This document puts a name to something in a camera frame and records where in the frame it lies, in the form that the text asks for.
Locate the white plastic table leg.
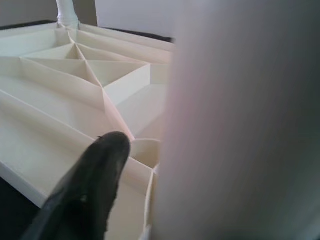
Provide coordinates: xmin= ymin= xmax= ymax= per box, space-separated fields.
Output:
xmin=149 ymin=0 xmax=320 ymax=240
xmin=55 ymin=0 xmax=80 ymax=28

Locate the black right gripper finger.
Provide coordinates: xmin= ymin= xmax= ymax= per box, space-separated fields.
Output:
xmin=21 ymin=131 xmax=132 ymax=240

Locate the white plastic children table top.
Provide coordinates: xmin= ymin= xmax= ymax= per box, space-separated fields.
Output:
xmin=0 ymin=21 xmax=176 ymax=240

